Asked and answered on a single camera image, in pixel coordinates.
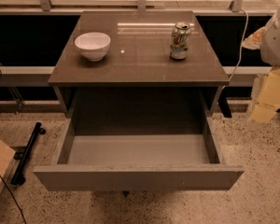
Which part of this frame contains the grey top drawer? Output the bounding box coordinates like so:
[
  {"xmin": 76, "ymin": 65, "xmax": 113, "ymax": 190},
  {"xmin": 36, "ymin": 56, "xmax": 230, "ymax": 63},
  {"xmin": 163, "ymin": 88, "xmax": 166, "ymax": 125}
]
[{"xmin": 34, "ymin": 88, "xmax": 244, "ymax": 191}]

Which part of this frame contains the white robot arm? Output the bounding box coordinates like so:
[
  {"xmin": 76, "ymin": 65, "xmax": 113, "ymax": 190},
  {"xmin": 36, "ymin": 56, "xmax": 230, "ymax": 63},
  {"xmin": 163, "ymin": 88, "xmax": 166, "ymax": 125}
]
[{"xmin": 242, "ymin": 8, "xmax": 280, "ymax": 128}]

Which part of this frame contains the grey drawer cabinet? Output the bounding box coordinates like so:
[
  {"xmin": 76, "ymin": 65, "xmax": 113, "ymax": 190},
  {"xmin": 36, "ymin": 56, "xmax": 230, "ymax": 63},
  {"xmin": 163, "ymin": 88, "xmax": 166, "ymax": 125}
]
[{"xmin": 49, "ymin": 10, "xmax": 229, "ymax": 110}]

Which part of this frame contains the green soda can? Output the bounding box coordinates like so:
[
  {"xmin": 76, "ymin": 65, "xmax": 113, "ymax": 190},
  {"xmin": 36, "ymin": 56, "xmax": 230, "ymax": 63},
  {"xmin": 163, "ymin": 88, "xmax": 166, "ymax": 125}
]
[{"xmin": 170, "ymin": 21, "xmax": 191, "ymax": 60}]

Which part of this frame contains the white ceramic bowl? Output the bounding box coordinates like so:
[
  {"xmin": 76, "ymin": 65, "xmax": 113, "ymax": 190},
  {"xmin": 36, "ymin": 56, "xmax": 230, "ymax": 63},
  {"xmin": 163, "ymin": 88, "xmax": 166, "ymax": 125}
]
[{"xmin": 75, "ymin": 32, "xmax": 111, "ymax": 62}]

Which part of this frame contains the grey metal railing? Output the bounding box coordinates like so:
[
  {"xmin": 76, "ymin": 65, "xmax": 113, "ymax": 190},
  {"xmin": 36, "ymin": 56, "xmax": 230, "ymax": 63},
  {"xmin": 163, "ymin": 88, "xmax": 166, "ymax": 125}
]
[{"xmin": 0, "ymin": 66, "xmax": 271, "ymax": 87}]

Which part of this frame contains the white cable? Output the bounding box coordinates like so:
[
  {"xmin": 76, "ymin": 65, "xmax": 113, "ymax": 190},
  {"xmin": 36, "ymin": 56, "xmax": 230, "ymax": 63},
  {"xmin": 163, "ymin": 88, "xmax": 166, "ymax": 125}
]
[{"xmin": 227, "ymin": 7, "xmax": 250, "ymax": 81}]

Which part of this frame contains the black cable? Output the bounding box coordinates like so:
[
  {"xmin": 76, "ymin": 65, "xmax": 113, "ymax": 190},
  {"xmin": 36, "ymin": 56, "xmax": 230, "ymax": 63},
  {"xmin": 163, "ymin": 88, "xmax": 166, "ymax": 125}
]
[{"xmin": 0, "ymin": 161, "xmax": 28, "ymax": 224}]

